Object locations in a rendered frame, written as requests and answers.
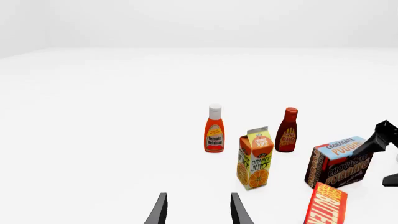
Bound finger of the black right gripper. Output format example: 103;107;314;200
382;173;398;187
352;130;391;157

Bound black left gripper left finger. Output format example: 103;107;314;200
143;192;169;224

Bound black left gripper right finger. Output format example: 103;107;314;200
230;192;256;224

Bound red orange butter box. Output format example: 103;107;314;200
303;181;348;224

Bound chocolate pudding box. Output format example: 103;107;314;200
303;136;374;189

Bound orange juice carton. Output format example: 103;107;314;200
236;126;274;191

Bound tomato ketchup bottle white cap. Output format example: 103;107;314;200
203;103;226;154

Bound dark red BBQ sauce bottle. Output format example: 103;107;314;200
274;106;299;153

